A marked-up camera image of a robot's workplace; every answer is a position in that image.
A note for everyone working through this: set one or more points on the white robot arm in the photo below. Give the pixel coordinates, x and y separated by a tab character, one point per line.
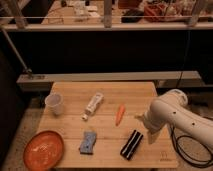
170	108

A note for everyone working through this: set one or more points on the orange plate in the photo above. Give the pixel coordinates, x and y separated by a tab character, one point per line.
43	151

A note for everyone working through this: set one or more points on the white tube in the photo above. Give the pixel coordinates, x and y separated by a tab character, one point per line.
93	104

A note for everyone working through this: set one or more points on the metal diagonal rod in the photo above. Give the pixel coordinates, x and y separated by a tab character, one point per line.
26	69

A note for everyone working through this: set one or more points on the orange carrot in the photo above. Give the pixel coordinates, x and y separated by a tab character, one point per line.
119	114

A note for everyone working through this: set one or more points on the translucent white cup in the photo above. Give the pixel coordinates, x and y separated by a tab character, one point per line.
54	102

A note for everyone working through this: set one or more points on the grey ledge shelf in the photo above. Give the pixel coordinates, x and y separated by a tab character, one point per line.
168	79

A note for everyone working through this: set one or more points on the wooden cutting board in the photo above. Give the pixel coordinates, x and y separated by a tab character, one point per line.
136	97

